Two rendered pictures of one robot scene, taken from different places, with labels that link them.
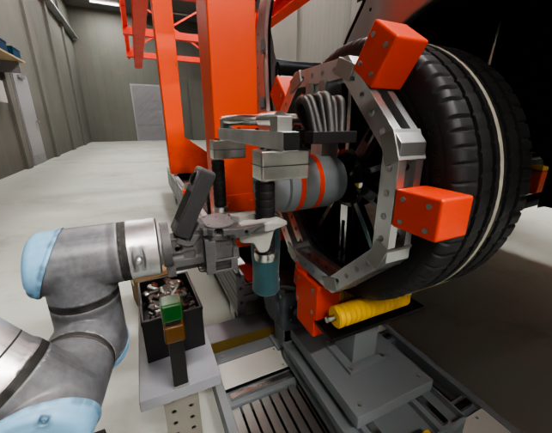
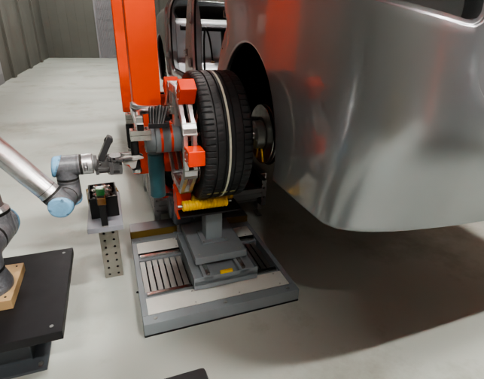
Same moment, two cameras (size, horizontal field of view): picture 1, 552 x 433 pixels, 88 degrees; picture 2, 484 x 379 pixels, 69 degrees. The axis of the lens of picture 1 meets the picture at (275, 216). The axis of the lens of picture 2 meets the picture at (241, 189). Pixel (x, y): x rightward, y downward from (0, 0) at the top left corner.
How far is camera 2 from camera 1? 120 cm
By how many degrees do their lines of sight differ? 7
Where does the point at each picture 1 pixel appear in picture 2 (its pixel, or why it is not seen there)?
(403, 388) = (227, 251)
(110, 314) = (76, 185)
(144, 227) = (87, 156)
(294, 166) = (144, 135)
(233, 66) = (144, 65)
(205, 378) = (116, 225)
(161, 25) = not seen: outside the picture
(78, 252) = (67, 162)
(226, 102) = (140, 86)
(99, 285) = (72, 174)
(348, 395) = (196, 251)
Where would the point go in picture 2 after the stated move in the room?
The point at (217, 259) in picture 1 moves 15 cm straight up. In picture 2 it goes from (114, 169) to (110, 137)
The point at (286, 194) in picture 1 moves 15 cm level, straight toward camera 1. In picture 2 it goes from (153, 144) to (142, 154)
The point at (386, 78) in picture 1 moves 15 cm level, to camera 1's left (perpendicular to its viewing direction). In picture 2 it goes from (184, 101) to (150, 99)
